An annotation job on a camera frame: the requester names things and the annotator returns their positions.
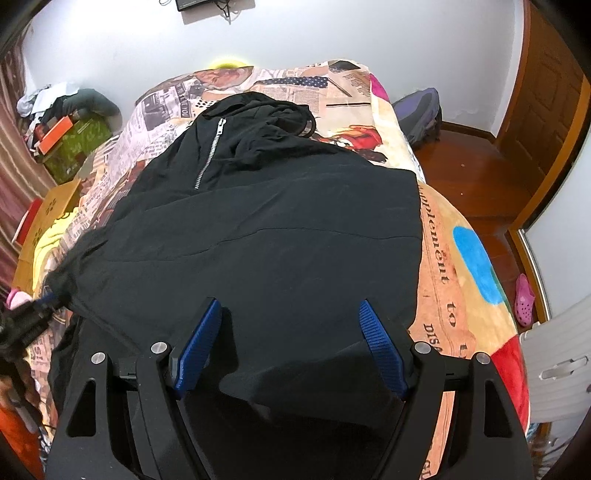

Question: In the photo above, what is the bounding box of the red box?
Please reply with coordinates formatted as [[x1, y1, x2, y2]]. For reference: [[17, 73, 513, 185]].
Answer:
[[12, 198, 42, 247]]

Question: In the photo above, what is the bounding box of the brown wooden door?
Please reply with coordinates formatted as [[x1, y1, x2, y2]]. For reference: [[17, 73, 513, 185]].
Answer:
[[497, 1, 590, 233]]

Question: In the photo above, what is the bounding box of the orange shoe box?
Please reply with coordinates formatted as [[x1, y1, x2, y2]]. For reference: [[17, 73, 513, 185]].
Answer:
[[37, 116, 73, 155]]

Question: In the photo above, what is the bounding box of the yellow pillow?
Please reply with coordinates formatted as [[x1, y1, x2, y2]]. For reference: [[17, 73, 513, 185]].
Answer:
[[207, 61, 250, 70]]

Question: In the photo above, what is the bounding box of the grey purple backpack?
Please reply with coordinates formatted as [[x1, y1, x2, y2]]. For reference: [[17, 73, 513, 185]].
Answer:
[[393, 88, 443, 148]]

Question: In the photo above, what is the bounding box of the white plastic chair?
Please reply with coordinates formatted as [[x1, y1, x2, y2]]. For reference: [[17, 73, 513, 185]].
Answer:
[[519, 294, 591, 471]]

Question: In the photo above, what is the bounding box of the white heart wardrobe door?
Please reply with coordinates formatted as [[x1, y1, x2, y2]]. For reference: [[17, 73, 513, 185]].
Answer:
[[518, 137, 590, 322]]

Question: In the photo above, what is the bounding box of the small black wall monitor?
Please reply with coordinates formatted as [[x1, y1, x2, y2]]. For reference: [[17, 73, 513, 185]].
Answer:
[[175, 0, 214, 12]]

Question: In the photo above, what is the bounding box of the yellow cartoon sheet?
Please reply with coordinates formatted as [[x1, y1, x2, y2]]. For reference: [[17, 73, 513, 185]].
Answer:
[[32, 207, 78, 298]]

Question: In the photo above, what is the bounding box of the pink croc slipper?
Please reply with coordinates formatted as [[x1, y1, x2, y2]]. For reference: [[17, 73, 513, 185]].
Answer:
[[514, 273, 536, 327]]

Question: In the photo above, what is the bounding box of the bamboo folding lap table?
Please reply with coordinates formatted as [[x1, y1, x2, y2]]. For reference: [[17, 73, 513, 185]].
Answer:
[[12, 178, 81, 294]]

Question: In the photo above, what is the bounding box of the white cloth pile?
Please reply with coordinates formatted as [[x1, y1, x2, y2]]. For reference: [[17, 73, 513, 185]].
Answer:
[[16, 83, 69, 118]]

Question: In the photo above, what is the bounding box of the dark grey-green garment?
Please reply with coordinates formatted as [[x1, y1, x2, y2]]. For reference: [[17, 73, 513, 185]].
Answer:
[[41, 88, 120, 123]]

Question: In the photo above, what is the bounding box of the pink plush toy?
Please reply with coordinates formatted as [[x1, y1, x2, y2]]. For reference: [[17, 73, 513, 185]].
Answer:
[[6, 289, 32, 310]]

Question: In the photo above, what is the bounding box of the striped brown curtain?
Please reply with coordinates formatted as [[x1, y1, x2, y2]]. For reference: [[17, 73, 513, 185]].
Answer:
[[0, 38, 55, 298]]

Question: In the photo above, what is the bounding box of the black zip hoodie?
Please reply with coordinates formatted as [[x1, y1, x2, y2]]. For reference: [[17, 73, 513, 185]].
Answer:
[[46, 92, 423, 479]]

